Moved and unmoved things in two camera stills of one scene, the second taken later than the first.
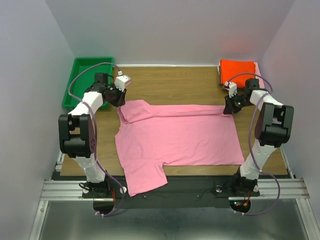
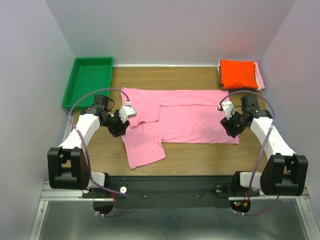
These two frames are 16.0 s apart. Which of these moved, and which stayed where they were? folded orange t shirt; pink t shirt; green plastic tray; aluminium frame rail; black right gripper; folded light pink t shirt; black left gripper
Moved: black right gripper; black left gripper; pink t shirt
Stayed: green plastic tray; folded light pink t shirt; folded orange t shirt; aluminium frame rail
